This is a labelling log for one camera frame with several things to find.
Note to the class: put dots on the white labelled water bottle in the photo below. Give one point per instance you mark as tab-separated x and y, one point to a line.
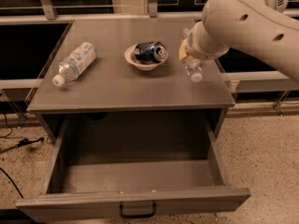
72	66

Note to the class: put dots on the crushed blue soda can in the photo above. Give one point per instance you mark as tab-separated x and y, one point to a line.
153	51

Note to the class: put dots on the grey cabinet with top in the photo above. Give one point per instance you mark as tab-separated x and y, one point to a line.
110	83

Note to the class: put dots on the grey open top drawer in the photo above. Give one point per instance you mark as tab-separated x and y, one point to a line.
136	158

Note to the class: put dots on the metal railing frame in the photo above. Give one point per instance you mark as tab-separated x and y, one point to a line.
30	43

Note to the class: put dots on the black drawer handle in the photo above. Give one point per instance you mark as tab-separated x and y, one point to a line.
137	211

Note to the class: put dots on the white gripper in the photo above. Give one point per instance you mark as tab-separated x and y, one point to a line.
192	46

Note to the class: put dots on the white ceramic bowl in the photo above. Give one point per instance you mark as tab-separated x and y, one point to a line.
130	58

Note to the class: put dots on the clear water bottle red label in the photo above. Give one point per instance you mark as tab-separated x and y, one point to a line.
194	69

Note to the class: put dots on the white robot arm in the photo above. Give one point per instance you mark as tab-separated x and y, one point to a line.
255	27

